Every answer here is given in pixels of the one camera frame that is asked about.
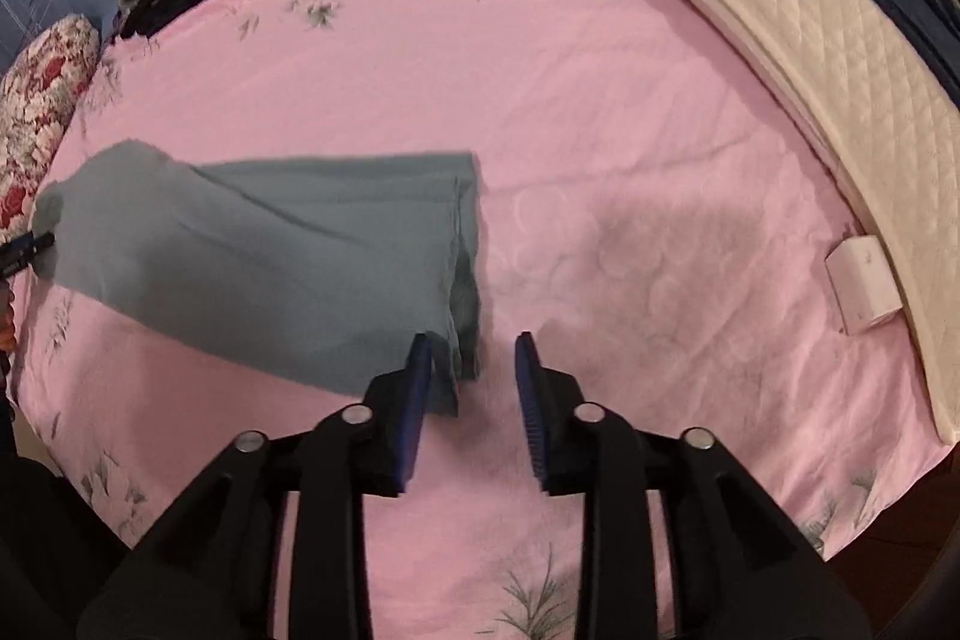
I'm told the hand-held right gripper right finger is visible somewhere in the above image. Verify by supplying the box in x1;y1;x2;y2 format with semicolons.
514;331;875;640

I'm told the cream quilted pillow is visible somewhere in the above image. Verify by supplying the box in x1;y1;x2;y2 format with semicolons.
559;0;960;446

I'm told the small white box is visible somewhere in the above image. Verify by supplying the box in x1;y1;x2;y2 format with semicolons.
825;235;901;337

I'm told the red floral bolster pillow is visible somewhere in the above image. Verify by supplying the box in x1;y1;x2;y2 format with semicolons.
0;14;102;236

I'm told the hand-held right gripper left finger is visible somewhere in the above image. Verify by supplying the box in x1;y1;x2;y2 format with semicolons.
79;332;434;640

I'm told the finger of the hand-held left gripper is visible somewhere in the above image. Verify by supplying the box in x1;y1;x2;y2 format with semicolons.
0;231;55;277

